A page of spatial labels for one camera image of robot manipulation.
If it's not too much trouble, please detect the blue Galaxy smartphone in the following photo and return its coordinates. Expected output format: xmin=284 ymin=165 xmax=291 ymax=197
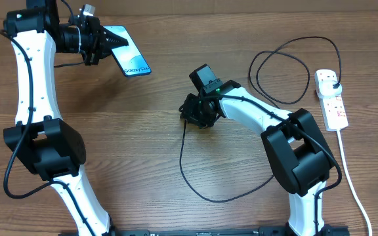
xmin=105 ymin=26 xmax=152 ymax=77

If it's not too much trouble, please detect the black USB charging cable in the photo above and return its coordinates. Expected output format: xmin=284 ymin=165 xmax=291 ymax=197
xmin=179 ymin=36 xmax=343 ymax=204

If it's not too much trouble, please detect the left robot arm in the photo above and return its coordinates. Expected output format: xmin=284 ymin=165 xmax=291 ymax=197
xmin=1 ymin=1 xmax=128 ymax=235

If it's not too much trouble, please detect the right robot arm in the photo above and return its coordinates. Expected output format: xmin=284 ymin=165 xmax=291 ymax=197
xmin=179 ymin=64 xmax=336 ymax=235

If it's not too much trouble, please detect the white charger plug adapter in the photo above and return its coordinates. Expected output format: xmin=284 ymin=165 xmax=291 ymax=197
xmin=316 ymin=81 xmax=343 ymax=99

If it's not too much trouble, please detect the white power strip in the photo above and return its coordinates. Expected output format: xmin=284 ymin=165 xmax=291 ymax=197
xmin=314 ymin=69 xmax=348 ymax=132

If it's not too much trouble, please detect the white power strip cord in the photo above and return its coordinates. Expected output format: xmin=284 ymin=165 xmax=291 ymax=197
xmin=335 ymin=129 xmax=373 ymax=236

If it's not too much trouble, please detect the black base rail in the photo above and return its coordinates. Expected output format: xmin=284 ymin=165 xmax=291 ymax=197
xmin=58 ymin=224 xmax=350 ymax=236

